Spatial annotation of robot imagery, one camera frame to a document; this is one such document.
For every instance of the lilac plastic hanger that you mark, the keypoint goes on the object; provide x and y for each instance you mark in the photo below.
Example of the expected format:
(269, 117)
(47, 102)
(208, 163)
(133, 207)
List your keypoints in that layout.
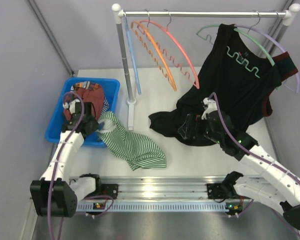
(278, 46)

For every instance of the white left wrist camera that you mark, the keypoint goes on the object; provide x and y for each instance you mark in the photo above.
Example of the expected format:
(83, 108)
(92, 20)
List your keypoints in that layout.
(71, 106)

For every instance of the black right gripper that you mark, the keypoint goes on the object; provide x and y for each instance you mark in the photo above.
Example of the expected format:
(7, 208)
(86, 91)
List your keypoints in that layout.
(185, 130)

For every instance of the aluminium mounting rail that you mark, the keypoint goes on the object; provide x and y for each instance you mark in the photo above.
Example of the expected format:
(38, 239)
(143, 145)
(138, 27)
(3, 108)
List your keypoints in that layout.
(181, 179)

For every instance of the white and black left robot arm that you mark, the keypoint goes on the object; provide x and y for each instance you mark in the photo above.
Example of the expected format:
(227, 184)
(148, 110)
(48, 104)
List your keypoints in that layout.
(54, 194)

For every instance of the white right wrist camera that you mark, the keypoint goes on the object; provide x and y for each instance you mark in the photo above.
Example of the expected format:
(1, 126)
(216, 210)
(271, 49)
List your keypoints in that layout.
(209, 106)

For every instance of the blue plastic bin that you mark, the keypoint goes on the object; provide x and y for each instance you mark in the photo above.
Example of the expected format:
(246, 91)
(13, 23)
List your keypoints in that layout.
(110, 88)

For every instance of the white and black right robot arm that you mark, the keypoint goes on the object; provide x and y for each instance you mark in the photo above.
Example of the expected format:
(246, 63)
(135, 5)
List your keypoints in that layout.
(283, 192)

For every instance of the rust red garment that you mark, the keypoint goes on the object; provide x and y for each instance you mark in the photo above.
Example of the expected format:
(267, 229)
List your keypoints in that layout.
(97, 97)

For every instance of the patterned orange blue garment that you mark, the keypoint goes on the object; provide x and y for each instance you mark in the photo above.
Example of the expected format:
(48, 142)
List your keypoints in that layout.
(88, 85)

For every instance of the orange plastic hanger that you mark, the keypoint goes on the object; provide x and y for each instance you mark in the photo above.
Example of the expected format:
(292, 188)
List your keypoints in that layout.
(157, 56)

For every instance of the black tank top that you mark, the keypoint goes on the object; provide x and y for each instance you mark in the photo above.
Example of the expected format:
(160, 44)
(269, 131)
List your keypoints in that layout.
(240, 107)

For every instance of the mint green plastic hanger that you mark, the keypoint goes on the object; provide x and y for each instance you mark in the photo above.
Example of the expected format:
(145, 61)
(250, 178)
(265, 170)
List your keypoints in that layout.
(232, 67)

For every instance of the green white striped tank top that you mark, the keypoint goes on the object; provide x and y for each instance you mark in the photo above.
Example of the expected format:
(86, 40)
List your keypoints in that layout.
(138, 150)

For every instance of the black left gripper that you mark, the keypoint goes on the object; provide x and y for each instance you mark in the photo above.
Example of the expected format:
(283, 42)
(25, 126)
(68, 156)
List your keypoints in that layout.
(90, 124)

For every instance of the dark teal maroon-trimmed tank top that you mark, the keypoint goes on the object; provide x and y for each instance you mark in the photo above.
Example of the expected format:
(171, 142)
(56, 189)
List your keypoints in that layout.
(286, 69)

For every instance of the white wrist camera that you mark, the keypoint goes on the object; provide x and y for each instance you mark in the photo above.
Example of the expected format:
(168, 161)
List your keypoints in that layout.
(71, 106)
(209, 106)

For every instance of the light blue plastic hanger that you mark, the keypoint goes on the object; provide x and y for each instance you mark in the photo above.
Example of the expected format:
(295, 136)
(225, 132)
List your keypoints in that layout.
(132, 55)

